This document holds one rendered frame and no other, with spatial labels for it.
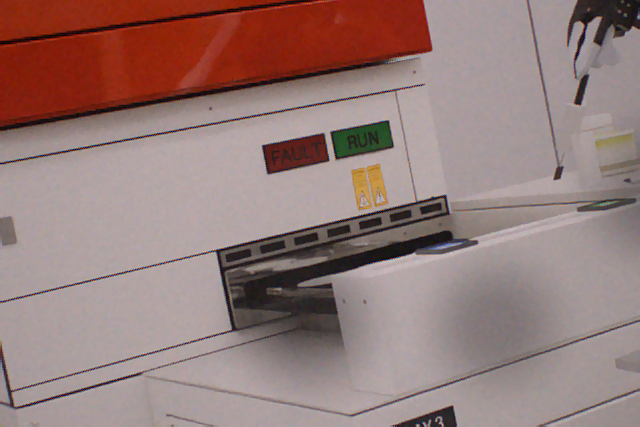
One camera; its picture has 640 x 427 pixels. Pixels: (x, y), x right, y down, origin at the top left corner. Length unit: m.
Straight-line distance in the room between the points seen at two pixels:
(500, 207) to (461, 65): 2.03
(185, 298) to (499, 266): 0.64
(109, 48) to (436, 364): 0.75
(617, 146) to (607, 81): 2.37
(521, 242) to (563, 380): 0.18
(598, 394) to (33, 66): 0.91
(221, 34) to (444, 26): 2.17
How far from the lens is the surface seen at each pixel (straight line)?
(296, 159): 2.14
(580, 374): 1.65
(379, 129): 2.22
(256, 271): 2.08
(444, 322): 1.52
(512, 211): 2.15
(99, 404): 2.01
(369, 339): 1.51
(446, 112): 4.12
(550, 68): 4.39
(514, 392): 1.59
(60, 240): 1.98
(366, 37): 2.17
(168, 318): 2.04
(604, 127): 2.35
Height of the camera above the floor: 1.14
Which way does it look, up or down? 3 degrees down
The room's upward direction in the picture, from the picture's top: 11 degrees counter-clockwise
